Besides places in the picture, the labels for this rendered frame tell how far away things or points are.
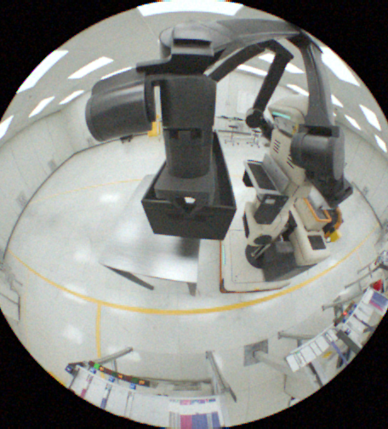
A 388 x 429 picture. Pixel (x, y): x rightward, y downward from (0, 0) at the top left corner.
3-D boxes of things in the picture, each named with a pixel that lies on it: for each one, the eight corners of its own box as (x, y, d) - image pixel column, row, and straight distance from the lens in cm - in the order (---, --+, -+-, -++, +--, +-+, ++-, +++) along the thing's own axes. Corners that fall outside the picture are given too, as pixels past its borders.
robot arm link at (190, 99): (227, 71, 14) (208, 79, 19) (141, 69, 13) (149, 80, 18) (220, 139, 14) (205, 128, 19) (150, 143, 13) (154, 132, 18)
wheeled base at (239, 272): (270, 238, 170) (279, 226, 153) (280, 289, 153) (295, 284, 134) (218, 236, 146) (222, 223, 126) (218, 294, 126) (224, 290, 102)
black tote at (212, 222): (224, 241, 30) (237, 208, 22) (153, 234, 32) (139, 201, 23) (215, 151, 77) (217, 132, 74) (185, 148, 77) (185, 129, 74)
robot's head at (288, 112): (304, 123, 68) (291, 92, 64) (338, 141, 53) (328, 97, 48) (280, 136, 63) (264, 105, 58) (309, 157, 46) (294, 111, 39)
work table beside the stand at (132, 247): (200, 234, 149) (204, 174, 91) (195, 296, 128) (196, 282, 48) (163, 231, 156) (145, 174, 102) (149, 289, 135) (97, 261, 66)
